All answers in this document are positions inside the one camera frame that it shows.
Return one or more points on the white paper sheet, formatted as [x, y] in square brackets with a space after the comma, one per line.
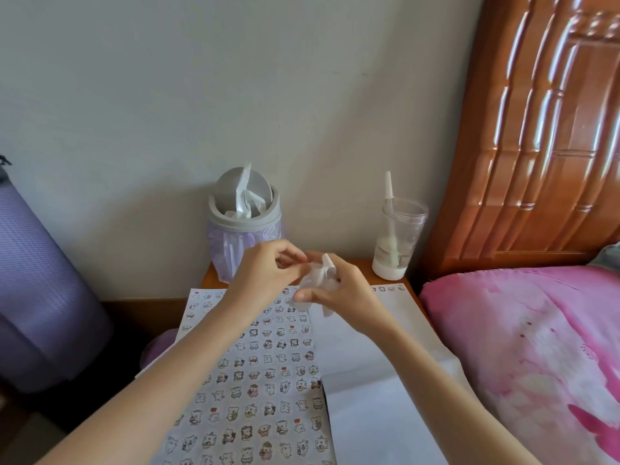
[271, 460]
[378, 406]

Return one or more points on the person's left hand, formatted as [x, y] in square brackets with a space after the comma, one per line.
[261, 280]

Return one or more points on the rows of stuck cartoon stickers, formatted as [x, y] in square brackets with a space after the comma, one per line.
[271, 372]

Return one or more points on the pink floral bedding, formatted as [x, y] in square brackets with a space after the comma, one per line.
[533, 343]

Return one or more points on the purple plastic container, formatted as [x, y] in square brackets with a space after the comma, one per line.
[157, 348]

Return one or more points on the person's right forearm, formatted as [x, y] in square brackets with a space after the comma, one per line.
[450, 401]

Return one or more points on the grey pillow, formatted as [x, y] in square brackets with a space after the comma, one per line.
[605, 259]

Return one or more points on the long white sticker strip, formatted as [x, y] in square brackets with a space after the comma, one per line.
[319, 280]

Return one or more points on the clear cup with white base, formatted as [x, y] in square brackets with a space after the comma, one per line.
[387, 273]

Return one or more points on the white straw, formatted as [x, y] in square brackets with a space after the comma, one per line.
[388, 186]

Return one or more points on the grey trash bin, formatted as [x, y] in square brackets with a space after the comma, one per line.
[242, 225]

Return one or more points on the white backing scraps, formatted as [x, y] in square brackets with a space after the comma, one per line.
[242, 203]

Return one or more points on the person's left forearm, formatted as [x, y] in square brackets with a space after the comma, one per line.
[155, 382]

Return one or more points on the wooden bed headboard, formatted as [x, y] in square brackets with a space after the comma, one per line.
[523, 164]

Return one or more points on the purple rolled mat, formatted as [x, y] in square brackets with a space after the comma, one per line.
[43, 285]

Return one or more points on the short row of cartoon stickers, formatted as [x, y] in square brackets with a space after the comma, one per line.
[387, 288]

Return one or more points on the person's right hand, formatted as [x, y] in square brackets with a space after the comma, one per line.
[353, 300]

